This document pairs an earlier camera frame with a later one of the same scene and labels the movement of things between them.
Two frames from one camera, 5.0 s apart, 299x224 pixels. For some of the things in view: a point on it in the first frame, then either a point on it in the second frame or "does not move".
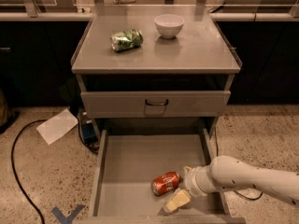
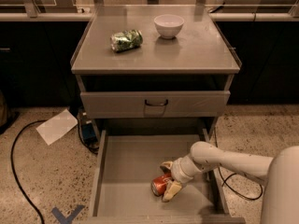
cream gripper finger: x=187 y=168 → x=167 y=163
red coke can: x=164 y=183 does not move
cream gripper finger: x=179 y=198 → x=172 y=188
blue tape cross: x=66 y=219 does not move
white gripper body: x=193 y=181 → x=178 y=172
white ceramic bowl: x=168 y=25 does not move
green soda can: x=126 y=40 does not move
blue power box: x=89 y=133 does not move
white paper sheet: x=57 y=126 does not move
